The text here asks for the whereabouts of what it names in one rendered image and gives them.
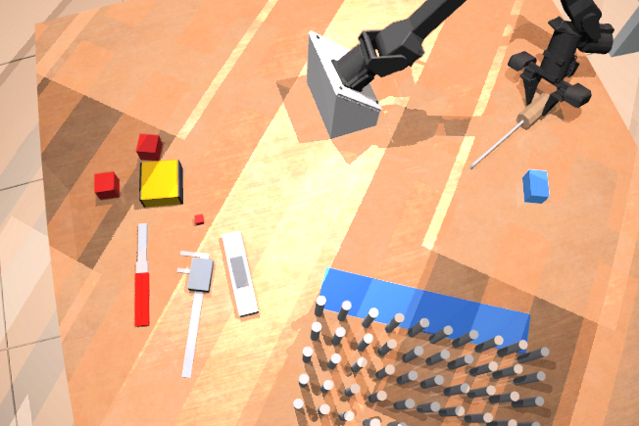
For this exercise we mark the yellow box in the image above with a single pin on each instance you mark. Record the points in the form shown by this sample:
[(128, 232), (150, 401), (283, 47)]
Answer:
[(161, 184)]

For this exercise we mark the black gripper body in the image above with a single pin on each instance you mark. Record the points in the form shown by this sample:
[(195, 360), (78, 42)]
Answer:
[(553, 69)]

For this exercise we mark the small blue block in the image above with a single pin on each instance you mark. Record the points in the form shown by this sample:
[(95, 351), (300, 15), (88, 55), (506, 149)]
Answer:
[(535, 186)]

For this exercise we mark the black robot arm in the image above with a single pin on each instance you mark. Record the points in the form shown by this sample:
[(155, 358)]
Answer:
[(399, 44)]

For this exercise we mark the blue flat strip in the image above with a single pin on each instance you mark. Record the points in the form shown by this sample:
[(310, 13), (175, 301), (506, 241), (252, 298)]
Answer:
[(415, 304)]

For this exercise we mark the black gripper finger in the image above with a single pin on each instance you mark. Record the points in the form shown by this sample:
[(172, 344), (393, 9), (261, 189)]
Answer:
[(530, 87), (552, 100)]

